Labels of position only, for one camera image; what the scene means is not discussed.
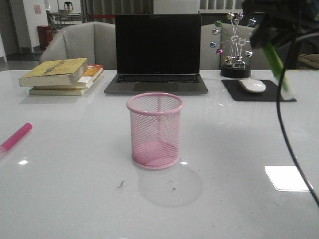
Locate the grey right armchair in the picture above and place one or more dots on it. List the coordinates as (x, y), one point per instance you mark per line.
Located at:
(213, 49)

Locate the orange middle book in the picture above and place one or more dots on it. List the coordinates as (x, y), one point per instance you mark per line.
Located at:
(90, 76)

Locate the grey open laptop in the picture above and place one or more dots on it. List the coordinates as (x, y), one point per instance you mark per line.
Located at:
(157, 53)

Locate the grey armchair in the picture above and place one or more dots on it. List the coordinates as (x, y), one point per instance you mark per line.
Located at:
(94, 40)
(213, 49)

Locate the brown cushion at right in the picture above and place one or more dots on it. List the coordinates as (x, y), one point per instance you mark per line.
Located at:
(308, 62)

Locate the pale bottom book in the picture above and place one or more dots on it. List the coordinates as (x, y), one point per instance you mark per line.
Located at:
(61, 91)

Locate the red trash bin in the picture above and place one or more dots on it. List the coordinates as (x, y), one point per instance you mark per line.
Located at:
(45, 35)

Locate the ferris wheel desk ornament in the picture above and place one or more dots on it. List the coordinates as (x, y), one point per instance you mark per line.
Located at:
(234, 46)

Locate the white computer mouse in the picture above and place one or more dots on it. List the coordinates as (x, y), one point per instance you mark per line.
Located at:
(252, 85)

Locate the yellow top book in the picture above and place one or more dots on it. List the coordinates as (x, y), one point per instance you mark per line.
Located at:
(56, 72)

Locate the black mouse pad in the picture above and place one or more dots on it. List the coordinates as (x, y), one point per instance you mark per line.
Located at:
(238, 93)

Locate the pink highlighter pen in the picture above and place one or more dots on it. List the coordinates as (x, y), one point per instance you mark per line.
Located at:
(15, 138)

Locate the pink mesh pen holder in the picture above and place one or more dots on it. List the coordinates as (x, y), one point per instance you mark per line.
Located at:
(155, 129)

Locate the grey left armchair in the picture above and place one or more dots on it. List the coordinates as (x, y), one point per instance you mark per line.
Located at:
(94, 40)

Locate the green highlighter pen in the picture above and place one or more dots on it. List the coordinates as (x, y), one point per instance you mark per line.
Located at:
(278, 69)

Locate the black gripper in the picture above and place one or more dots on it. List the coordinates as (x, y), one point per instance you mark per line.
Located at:
(280, 23)

